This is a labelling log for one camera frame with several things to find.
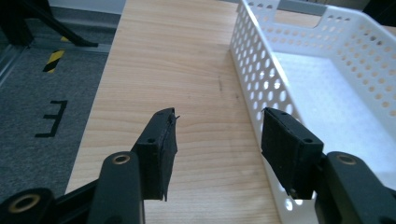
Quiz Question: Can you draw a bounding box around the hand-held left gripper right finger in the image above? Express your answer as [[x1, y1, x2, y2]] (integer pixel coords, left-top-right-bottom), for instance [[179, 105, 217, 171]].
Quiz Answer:
[[261, 106, 325, 201]]

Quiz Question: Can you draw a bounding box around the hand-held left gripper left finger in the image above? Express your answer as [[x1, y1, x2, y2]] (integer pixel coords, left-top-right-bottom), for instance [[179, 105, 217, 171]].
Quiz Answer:
[[132, 107, 179, 202]]

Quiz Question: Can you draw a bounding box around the white perforated plastic basket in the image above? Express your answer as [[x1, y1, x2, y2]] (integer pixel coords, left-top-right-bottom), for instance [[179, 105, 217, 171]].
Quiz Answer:
[[229, 0, 396, 224]]

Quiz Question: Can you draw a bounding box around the black metal stand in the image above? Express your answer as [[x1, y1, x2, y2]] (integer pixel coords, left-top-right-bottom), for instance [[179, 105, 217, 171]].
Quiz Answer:
[[0, 0, 99, 49]]

